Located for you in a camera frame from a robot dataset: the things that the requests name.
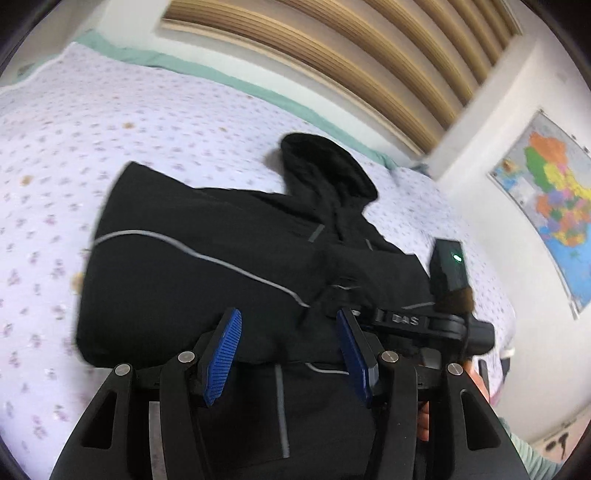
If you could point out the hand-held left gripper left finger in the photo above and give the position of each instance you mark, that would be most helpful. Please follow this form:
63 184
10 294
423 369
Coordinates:
224 355

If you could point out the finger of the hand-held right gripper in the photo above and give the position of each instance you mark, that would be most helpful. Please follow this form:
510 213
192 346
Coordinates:
406 321

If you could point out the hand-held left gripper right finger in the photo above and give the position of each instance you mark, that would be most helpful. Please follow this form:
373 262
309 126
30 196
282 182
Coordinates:
353 355

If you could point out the black hooded jacket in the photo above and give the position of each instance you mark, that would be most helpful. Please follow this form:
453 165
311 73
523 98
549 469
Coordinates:
194 277

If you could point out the person's right forearm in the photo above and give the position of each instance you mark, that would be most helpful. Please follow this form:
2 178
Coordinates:
531 454

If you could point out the person's right hand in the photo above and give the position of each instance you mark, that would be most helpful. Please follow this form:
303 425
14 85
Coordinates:
480 385

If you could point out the striped window blind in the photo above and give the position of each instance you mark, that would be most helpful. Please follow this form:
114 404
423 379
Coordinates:
369 55

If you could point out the floral quilted blanket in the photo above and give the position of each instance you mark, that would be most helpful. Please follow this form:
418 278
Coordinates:
115 129

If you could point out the green bed sheet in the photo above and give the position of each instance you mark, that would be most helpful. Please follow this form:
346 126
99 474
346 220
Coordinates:
258 90

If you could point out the colourful wall map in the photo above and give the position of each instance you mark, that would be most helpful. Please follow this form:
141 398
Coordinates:
554 194

